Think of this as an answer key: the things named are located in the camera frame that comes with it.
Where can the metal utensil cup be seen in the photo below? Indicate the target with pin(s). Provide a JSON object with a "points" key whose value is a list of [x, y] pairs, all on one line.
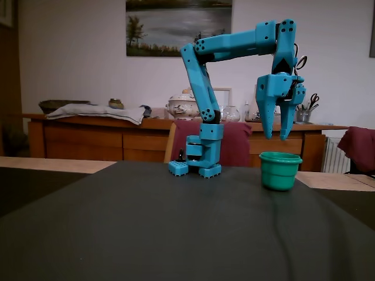
{"points": [[303, 116]]}

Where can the black clamp knob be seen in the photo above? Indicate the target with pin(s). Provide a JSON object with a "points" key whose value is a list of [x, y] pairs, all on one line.
{"points": [[181, 155]]}

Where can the glass flask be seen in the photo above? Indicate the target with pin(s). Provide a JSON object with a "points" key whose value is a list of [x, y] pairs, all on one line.
{"points": [[250, 112]]}

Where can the white porcelain tureen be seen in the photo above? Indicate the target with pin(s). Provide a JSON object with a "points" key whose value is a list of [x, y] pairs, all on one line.
{"points": [[183, 106]]}

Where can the burgundy upholstered chair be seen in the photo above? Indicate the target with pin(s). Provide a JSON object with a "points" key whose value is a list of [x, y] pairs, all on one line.
{"points": [[234, 146], [361, 149]]}

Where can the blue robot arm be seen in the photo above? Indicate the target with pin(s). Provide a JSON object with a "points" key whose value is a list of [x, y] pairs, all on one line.
{"points": [[202, 87]]}

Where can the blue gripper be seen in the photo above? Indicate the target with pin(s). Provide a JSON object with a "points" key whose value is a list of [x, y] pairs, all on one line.
{"points": [[270, 88]]}

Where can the teal plastic cup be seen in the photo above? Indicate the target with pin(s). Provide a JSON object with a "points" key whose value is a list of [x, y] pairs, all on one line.
{"points": [[279, 172]]}

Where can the dark woven basket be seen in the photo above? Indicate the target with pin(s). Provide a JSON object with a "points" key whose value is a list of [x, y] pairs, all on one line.
{"points": [[58, 104]]}

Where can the round glass vase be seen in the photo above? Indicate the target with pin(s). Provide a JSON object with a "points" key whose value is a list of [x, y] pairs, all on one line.
{"points": [[231, 114]]}

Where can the grey table mat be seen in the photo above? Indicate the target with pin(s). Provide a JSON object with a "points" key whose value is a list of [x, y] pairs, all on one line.
{"points": [[175, 228]]}

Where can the folded grey cloth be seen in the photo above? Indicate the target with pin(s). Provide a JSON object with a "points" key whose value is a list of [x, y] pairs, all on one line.
{"points": [[102, 112]]}

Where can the lake landscape painting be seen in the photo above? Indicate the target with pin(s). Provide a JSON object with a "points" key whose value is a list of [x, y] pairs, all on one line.
{"points": [[175, 26]]}

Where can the white radiator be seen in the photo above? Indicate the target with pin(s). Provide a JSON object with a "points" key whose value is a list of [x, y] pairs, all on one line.
{"points": [[337, 156]]}

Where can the white picture frame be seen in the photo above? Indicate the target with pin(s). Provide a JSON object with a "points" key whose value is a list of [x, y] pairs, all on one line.
{"points": [[224, 96]]}

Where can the dark framed wall picture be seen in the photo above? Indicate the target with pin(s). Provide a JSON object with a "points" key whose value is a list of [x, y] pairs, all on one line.
{"points": [[372, 29], [6, 11]]}

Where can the small ceramic bowl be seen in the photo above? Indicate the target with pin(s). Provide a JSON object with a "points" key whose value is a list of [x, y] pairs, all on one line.
{"points": [[116, 103]]}

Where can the wooden sideboard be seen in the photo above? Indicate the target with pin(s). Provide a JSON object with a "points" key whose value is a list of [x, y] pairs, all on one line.
{"points": [[88, 140]]}

